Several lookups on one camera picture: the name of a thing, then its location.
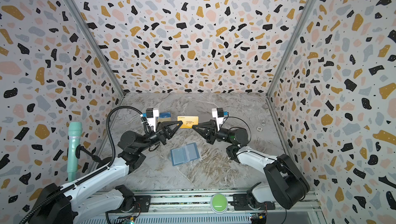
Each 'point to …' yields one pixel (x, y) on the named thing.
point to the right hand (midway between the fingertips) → (197, 131)
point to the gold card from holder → (188, 121)
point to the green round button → (219, 203)
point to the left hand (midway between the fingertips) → (183, 124)
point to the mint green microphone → (75, 138)
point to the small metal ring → (259, 128)
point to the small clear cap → (263, 123)
